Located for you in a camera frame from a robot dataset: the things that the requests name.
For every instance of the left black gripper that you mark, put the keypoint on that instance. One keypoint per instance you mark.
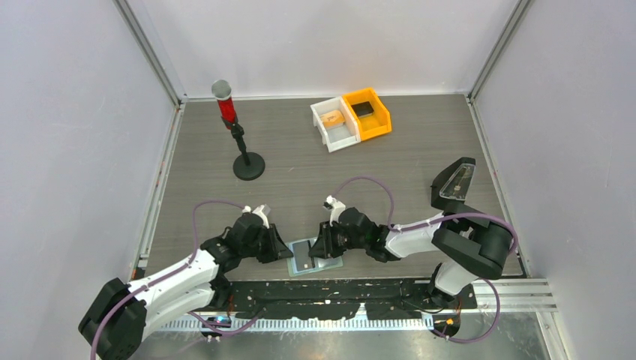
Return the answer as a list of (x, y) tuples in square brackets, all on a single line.
[(277, 248)]

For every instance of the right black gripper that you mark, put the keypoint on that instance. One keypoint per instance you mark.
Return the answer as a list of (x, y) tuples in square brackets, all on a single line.
[(325, 246)]

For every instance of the green card holder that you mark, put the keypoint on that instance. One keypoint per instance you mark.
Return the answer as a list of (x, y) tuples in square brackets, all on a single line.
[(320, 264)]

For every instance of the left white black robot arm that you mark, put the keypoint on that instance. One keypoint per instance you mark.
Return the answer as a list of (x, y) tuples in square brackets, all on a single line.
[(123, 315)]

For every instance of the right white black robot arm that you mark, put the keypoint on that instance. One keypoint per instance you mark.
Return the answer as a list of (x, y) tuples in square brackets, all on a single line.
[(477, 245)]

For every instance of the orange card in white bin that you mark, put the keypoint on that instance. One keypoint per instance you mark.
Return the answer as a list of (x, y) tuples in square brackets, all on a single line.
[(332, 118)]

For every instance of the black microphone stand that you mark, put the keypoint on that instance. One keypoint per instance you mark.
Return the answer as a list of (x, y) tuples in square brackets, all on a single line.
[(247, 166)]

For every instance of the white plastic bin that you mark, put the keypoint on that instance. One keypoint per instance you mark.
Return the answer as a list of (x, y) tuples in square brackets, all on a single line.
[(341, 136)]

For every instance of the orange plastic bin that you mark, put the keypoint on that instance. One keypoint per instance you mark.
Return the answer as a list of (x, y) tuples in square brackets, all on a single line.
[(380, 123)]

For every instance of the black metronome clear cover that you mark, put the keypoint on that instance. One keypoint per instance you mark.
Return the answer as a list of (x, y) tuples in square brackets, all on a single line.
[(452, 183)]

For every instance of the black item in orange bin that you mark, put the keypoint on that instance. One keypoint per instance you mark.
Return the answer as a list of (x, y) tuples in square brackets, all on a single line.
[(363, 109)]

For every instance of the red grey microphone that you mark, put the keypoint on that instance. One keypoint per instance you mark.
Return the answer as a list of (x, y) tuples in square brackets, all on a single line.
[(222, 92)]

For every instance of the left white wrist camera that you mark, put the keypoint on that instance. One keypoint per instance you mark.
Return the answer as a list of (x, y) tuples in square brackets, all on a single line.
[(261, 211)]

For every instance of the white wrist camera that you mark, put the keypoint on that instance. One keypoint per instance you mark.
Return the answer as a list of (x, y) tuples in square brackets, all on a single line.
[(335, 208), (261, 211)]

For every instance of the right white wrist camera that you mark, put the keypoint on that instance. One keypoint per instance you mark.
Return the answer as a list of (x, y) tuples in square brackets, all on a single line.
[(335, 208)]

